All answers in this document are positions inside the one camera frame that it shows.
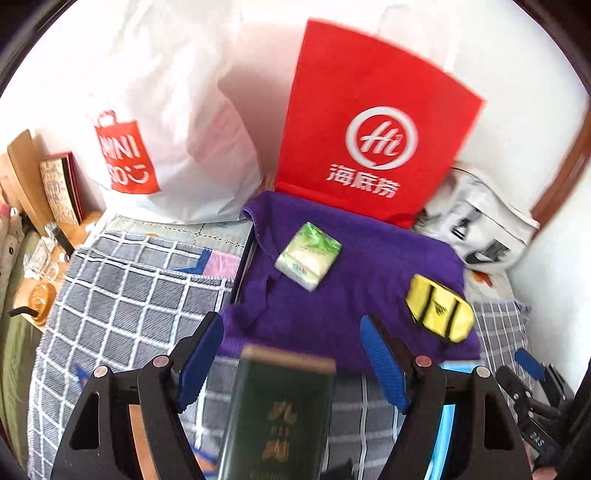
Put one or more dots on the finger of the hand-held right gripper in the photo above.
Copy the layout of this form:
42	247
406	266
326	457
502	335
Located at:
529	364
519	397

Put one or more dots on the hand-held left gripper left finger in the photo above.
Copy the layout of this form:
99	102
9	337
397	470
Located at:
203	360

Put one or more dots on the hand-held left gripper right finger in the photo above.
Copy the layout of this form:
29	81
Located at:
383	364

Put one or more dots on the dark green box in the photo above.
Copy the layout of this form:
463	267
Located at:
277	415

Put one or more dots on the green and white tissue pack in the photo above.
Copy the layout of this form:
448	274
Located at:
307	256

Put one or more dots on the yellow pouch with black stripes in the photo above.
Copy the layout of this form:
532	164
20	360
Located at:
438	309

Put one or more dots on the light blue packet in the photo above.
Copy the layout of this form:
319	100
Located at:
445	429

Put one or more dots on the purple towel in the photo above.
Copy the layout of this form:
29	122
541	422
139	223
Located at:
360	277

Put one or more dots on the grey checked blanket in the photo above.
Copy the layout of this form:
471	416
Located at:
115	300

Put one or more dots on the patterned bed sheet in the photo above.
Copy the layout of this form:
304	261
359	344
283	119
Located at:
175	230

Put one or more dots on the white bag with black logo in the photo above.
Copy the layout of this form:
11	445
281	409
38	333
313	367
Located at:
485	221

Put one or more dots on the amber glass dish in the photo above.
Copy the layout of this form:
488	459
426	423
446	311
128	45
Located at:
40	300

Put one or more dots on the green cloth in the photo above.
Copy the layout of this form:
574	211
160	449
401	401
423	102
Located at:
16	346

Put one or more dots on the clear glass jar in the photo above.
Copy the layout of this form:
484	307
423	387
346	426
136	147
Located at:
41	263

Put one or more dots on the clear glass cup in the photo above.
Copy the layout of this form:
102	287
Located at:
57	237

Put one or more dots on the white plastic shopping bag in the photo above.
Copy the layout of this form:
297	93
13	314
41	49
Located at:
184	138

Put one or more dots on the white floral cloth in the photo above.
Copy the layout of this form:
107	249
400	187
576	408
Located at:
9	240

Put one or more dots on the wooden nightstand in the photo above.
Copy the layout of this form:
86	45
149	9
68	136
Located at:
27	175

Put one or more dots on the red paper bag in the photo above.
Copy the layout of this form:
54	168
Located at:
351	92

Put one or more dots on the brown wooden frame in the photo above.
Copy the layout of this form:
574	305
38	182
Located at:
563	175

